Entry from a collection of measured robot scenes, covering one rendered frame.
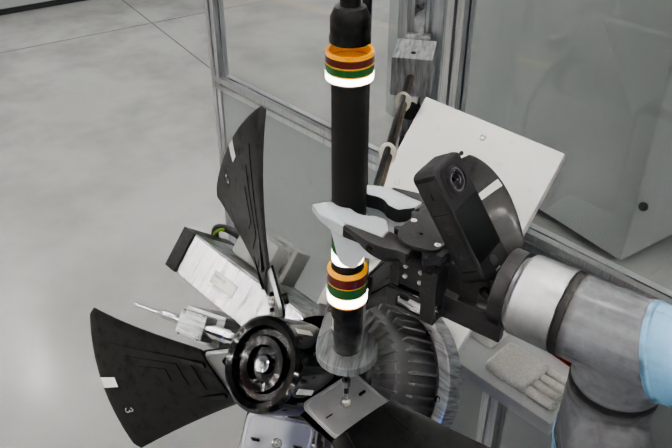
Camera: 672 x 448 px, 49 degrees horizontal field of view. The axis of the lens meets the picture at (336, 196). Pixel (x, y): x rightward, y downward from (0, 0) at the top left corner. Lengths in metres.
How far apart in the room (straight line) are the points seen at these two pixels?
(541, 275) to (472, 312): 0.08
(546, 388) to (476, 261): 0.78
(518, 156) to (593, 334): 0.53
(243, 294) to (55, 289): 2.00
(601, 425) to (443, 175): 0.24
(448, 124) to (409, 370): 0.40
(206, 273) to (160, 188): 2.40
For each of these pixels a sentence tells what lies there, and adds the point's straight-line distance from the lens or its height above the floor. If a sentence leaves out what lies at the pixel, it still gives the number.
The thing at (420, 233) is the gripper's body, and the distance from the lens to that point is 0.68.
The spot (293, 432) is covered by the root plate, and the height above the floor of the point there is 1.12.
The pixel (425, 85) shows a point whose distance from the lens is 1.29.
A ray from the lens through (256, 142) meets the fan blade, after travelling 1.02.
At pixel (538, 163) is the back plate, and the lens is 1.11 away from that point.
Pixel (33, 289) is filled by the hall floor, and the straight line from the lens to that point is 3.16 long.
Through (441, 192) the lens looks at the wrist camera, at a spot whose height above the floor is 1.55.
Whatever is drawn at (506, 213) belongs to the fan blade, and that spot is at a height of 1.42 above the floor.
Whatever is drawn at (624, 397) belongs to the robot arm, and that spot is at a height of 1.43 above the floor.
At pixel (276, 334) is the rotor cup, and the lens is 0.93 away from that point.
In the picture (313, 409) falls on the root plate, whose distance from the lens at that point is 0.91.
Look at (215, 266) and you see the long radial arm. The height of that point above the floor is 1.13.
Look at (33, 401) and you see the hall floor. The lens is 2.71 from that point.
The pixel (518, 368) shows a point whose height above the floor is 0.88.
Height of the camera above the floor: 1.88
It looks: 33 degrees down
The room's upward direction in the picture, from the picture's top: straight up
